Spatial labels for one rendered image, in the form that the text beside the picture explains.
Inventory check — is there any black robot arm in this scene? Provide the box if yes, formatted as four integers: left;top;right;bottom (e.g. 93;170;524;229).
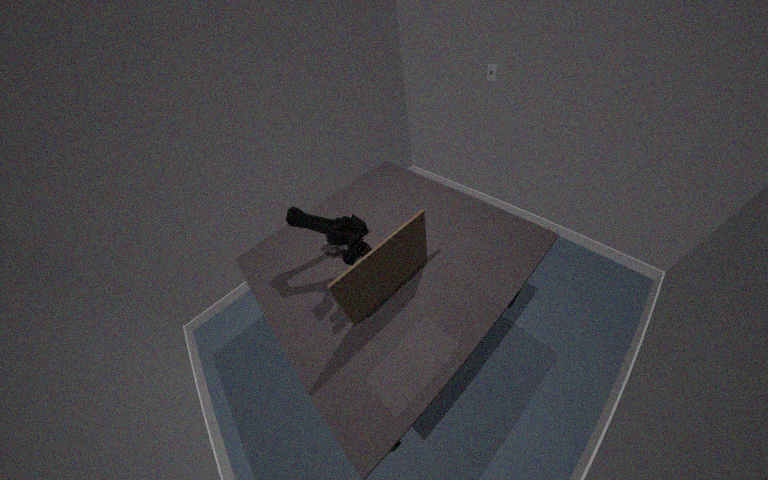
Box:
286;207;360;265

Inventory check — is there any tan flat board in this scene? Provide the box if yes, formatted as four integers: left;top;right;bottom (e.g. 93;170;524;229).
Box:
327;209;427;326

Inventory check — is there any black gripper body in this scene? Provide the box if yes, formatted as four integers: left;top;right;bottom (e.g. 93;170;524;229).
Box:
347;234;365;253

